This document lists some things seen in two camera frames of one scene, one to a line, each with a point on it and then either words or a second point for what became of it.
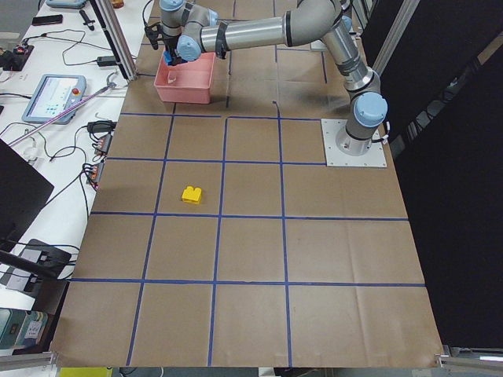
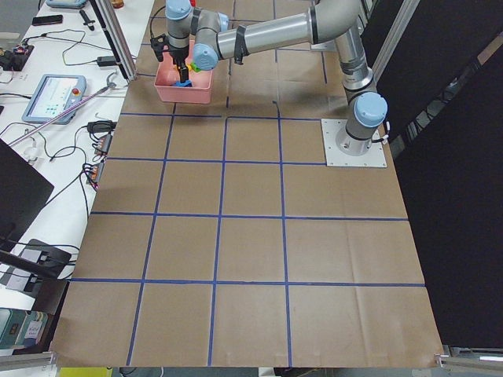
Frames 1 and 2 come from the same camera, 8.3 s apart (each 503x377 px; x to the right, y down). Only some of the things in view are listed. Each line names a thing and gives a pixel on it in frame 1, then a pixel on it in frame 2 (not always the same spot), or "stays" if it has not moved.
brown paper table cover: (218, 238) stays
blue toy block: (167, 57) to (189, 83)
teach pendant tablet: (54, 94) stays
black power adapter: (106, 60) stays
